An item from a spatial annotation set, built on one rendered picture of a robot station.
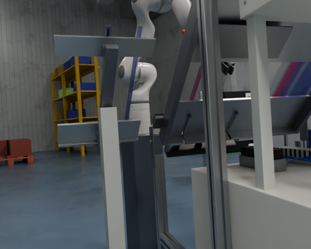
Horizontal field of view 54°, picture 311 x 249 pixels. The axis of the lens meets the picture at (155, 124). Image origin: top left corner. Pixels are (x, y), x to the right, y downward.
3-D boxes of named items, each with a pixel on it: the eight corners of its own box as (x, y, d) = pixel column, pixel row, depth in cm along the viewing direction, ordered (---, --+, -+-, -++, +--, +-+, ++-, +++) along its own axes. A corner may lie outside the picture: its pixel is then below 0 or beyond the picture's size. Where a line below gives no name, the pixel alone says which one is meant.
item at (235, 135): (167, 145, 127) (162, 133, 132) (294, 134, 147) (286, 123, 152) (167, 143, 126) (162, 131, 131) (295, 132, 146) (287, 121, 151)
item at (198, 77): (181, 128, 130) (180, 126, 131) (184, 128, 130) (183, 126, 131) (217, 15, 96) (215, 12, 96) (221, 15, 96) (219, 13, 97)
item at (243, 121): (165, 139, 128) (163, 133, 130) (292, 128, 148) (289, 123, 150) (174, 104, 115) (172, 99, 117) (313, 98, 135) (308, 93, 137)
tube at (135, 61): (122, 137, 134) (122, 135, 135) (125, 137, 134) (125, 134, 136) (138, 27, 102) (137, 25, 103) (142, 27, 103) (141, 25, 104)
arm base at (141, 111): (119, 137, 178) (117, 105, 178) (147, 134, 187) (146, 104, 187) (132, 137, 161) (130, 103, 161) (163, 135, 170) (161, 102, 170)
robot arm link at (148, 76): (124, 104, 175) (121, 63, 175) (150, 103, 186) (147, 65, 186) (136, 103, 165) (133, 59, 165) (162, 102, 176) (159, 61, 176)
